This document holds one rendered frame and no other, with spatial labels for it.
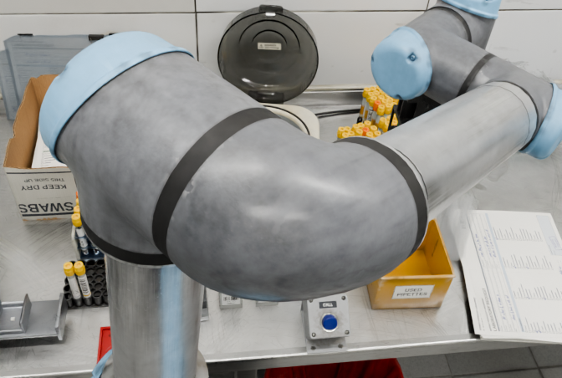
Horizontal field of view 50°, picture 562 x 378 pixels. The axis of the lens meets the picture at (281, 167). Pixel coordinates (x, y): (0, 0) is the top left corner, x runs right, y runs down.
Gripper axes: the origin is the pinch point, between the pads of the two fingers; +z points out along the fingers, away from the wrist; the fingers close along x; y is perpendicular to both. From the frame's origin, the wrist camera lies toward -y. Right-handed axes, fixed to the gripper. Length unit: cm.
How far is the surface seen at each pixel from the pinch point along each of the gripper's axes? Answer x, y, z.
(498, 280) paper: 2.4, -19.4, 24.2
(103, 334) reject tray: 10, 53, 25
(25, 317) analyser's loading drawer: 9, 65, 20
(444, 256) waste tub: 2.1, -6.9, 16.5
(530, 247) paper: -5.3, -28.8, 24.2
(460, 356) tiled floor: -28, -46, 113
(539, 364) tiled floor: -24, -72, 113
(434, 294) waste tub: 6.9, -4.9, 21.3
